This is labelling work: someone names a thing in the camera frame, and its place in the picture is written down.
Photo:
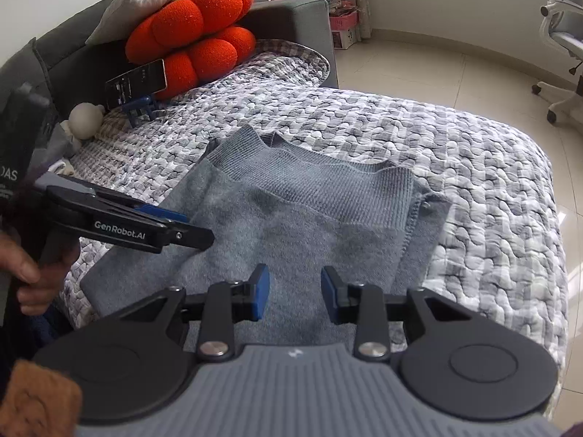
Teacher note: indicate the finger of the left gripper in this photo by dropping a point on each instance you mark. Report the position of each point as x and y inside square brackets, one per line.
[162, 213]

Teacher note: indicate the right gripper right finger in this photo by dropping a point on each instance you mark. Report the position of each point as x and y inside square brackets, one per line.
[367, 307]

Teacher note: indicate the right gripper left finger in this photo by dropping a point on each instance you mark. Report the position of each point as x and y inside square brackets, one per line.
[224, 305]

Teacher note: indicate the grey knit sweater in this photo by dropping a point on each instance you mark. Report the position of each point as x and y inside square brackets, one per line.
[269, 201]

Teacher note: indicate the person left hand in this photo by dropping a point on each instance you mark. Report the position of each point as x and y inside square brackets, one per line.
[42, 283]

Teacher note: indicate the white plush toy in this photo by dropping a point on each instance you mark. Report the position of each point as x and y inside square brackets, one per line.
[83, 123]

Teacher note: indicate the blue phone stand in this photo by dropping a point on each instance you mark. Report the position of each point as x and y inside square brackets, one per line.
[137, 107]

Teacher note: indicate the smartphone on stand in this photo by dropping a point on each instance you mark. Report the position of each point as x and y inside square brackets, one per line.
[145, 80]

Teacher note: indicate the grey patterned quilt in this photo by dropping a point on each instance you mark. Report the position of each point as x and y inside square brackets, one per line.
[500, 253]

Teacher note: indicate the dark grey sofa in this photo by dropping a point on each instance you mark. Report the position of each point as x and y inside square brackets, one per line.
[64, 69]

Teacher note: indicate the orange pumpkin plush cushion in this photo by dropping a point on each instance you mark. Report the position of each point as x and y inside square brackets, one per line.
[199, 40]

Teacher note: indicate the brown fuzzy sleeve cuff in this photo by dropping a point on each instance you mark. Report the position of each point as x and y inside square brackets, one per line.
[40, 402]

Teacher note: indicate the pink storage basket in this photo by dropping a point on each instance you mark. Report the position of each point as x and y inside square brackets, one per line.
[344, 21]

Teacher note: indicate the grey office chair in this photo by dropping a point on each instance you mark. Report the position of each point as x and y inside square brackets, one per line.
[561, 28]

